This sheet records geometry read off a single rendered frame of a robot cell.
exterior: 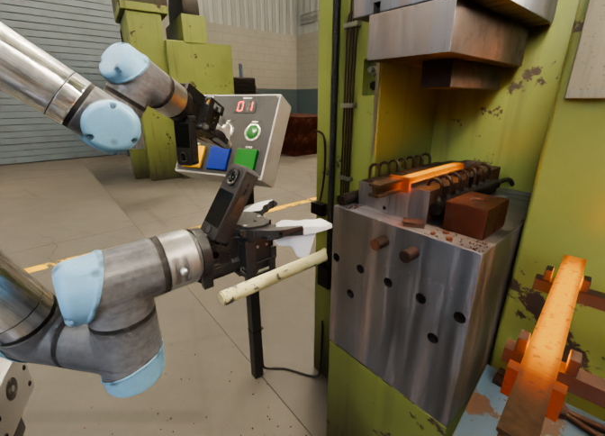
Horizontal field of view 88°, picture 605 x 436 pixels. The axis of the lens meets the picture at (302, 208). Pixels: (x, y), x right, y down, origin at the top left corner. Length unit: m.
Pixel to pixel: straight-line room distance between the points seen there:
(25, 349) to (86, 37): 8.04
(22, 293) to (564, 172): 0.89
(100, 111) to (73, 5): 7.98
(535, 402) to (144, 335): 0.41
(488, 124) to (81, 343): 1.15
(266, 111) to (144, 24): 4.44
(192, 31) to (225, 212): 4.99
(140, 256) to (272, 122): 0.68
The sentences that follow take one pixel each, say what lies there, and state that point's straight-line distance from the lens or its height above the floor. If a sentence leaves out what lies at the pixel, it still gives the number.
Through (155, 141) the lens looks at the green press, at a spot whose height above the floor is 0.59.
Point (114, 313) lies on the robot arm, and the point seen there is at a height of 0.96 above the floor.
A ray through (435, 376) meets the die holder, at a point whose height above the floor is 0.59.
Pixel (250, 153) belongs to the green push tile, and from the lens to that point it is 0.98.
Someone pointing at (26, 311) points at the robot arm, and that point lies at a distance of 0.50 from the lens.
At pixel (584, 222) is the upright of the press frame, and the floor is 0.96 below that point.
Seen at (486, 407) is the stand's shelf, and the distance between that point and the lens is 0.75.
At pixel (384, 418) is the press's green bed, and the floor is 0.35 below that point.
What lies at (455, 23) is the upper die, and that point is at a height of 1.32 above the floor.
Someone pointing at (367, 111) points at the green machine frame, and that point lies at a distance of 1.00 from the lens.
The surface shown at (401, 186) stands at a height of 0.99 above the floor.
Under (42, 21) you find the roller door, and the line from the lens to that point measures 8.39.
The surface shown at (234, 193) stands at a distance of 0.45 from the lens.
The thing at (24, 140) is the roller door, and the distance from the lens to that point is 8.30.
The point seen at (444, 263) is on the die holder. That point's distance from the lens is 0.71.
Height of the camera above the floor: 1.18
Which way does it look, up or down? 19 degrees down
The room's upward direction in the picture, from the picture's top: straight up
